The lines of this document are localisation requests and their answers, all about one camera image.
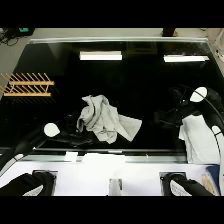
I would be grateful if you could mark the grey T-shirt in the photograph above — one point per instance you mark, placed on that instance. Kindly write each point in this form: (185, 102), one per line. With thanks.
(101, 120)

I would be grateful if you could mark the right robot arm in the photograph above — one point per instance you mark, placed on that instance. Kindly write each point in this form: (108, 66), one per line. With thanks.
(198, 94)

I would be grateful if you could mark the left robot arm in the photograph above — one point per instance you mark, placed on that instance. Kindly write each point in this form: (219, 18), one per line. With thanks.
(51, 130)

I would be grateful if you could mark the wooden rack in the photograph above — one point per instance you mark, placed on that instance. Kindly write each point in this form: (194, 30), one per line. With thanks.
(30, 83)

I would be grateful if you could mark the white garment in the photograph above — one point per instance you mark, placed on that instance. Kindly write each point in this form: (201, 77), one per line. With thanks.
(199, 141)

